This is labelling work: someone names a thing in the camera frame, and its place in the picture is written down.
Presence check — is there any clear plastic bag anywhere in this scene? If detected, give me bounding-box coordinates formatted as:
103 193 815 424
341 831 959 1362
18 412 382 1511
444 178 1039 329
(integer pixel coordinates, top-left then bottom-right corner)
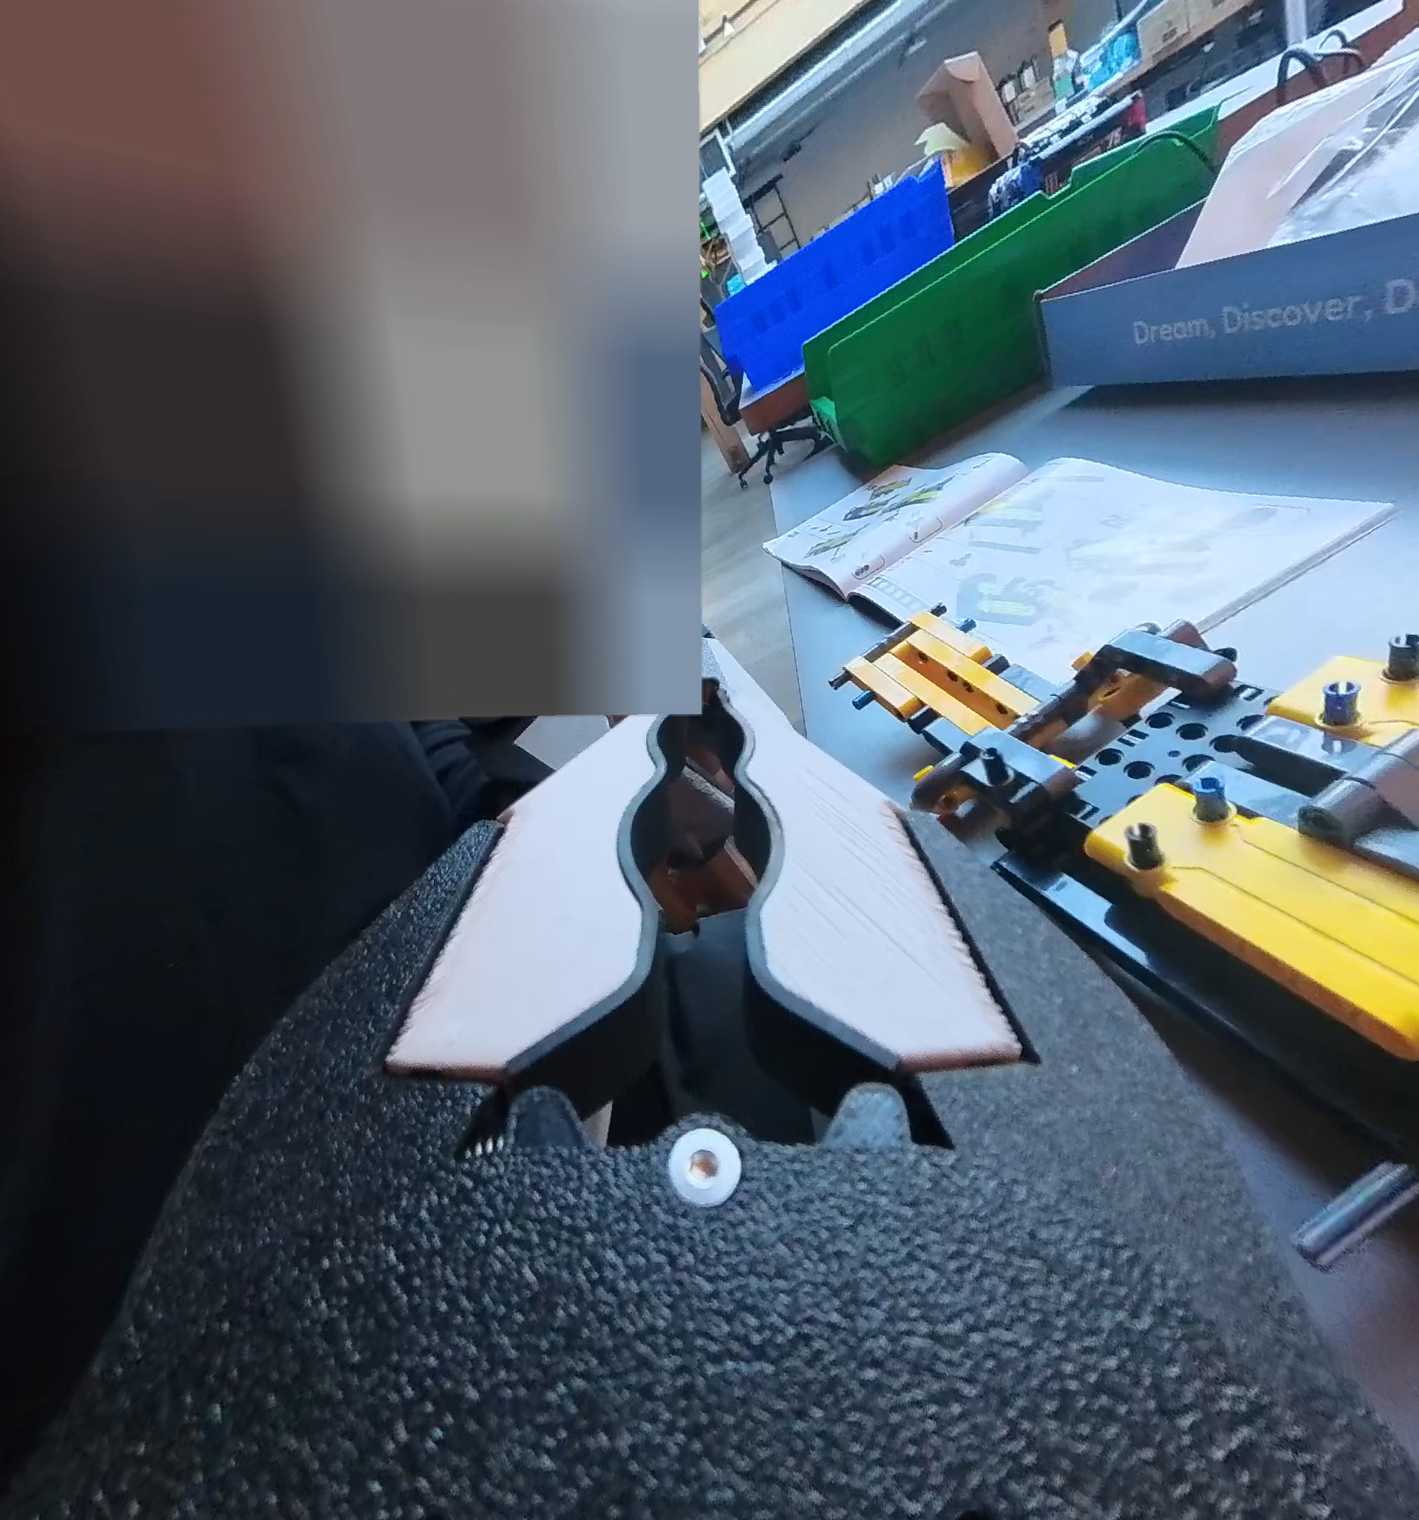
1175 36 1419 268

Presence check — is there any grey desk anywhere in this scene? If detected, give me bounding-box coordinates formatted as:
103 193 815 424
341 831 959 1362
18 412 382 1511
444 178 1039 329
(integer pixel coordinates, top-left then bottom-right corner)
768 386 1419 1520

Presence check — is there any black office chair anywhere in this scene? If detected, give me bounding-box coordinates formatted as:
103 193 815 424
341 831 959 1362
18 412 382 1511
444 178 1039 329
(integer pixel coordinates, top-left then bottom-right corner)
703 332 838 489

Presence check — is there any yellow black brick vehicle model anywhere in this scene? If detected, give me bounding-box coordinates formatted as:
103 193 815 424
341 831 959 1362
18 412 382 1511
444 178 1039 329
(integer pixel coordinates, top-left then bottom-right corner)
830 612 1419 1267

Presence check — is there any brick instruction booklet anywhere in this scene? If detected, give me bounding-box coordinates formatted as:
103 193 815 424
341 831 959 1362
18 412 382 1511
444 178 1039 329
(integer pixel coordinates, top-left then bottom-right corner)
761 455 1396 649

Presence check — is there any person's dark clothed lap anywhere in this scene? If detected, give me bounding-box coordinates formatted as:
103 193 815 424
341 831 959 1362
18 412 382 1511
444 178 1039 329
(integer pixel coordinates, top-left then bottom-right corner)
0 716 569 1520

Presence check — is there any blue cardboard box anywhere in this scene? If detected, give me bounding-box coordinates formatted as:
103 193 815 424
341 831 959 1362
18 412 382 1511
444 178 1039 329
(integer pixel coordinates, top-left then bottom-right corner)
1036 25 1419 391

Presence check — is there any person's left forearm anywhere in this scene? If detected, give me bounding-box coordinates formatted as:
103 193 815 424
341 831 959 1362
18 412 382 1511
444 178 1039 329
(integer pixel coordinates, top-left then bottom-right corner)
405 716 569 834

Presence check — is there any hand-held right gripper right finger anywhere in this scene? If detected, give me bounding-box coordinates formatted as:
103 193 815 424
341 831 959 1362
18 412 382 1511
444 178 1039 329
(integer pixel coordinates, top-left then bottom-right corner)
721 713 1028 1115

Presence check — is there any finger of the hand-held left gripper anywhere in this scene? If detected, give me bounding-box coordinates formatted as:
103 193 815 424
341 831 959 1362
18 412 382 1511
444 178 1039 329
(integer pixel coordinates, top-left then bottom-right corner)
701 639 809 762

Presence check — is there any blue storage bin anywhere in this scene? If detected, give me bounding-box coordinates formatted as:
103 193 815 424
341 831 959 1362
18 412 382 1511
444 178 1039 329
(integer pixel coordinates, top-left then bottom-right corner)
714 160 958 396

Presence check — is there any brown cardboard box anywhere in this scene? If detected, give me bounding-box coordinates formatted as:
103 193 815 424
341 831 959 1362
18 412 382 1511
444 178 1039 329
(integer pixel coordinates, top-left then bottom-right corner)
914 53 1015 159

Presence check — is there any green storage bin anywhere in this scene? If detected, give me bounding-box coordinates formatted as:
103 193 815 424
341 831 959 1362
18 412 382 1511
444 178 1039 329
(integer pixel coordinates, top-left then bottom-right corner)
802 105 1224 471

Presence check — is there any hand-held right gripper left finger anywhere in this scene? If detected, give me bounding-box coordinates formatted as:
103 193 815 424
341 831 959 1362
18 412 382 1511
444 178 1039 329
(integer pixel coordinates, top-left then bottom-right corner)
384 716 673 1107

